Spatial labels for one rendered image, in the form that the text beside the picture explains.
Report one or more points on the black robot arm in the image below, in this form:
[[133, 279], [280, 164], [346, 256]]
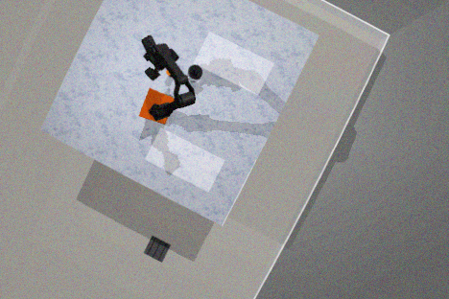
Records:
[[159, 54]]

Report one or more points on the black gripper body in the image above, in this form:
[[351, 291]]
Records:
[[152, 74]]

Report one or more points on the black stepped round pedestal with short shaft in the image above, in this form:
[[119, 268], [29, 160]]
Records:
[[194, 71]]

